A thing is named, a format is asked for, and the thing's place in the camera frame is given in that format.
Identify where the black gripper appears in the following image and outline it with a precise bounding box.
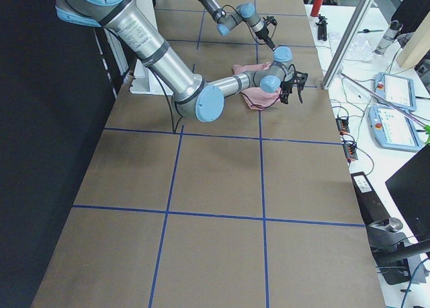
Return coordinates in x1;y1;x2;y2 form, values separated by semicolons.
254;26;276;51
280;76;294;104

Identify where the pink Snoopy t-shirt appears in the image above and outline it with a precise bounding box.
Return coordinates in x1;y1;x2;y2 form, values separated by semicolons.
232;62;281;110

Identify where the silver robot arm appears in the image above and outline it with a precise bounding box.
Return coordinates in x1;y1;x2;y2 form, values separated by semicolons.
198;0;277;50
56;0;296;122

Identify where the black folded tripod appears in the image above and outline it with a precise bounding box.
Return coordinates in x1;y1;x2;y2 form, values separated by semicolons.
316;15;328;41

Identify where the orange black connector block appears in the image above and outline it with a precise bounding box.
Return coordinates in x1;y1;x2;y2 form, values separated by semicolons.
335;117;350;135

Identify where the red bottle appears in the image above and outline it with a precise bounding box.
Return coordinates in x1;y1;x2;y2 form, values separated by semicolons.
310;0;327;17

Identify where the metal reacher stick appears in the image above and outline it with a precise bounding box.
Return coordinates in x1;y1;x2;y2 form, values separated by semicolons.
339;73;429;135

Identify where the clear plastic bag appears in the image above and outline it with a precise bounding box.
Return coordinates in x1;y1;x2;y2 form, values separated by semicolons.
328;32;374;61

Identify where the lower teach pendant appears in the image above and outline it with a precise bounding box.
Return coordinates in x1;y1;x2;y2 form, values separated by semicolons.
368;106;423;152

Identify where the teach pendant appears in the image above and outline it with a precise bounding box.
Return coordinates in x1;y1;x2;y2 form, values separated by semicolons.
374;72;417;112
368;106;423;152

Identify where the brown table mat blue grid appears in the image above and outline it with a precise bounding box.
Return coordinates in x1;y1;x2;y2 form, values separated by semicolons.
32;0;385;307

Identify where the upper teach pendant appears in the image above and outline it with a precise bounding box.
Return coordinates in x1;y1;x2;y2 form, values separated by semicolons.
374;72;417;112

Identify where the clear water bottle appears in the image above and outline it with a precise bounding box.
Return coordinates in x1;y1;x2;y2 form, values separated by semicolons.
374;20;403;55

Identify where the black box with label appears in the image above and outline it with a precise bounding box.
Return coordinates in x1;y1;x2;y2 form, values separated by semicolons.
351;171;390;225

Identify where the black monitor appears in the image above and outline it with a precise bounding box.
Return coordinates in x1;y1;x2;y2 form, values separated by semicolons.
386;145;430;241

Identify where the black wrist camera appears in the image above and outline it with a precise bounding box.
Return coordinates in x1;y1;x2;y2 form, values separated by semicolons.
293;71;308;91
263;15;277;27

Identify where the aluminium frame post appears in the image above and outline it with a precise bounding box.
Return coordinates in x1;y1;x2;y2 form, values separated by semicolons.
322;0;374;90

